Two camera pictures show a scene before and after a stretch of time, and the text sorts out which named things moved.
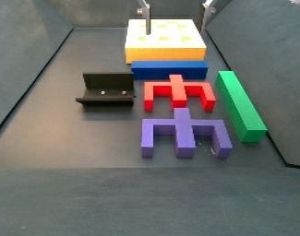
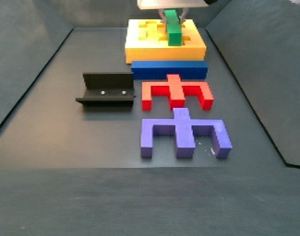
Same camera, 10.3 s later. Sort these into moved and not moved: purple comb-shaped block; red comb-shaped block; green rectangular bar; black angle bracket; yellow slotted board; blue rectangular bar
Moved: green rectangular bar
Not moved: red comb-shaped block; purple comb-shaped block; black angle bracket; yellow slotted board; blue rectangular bar
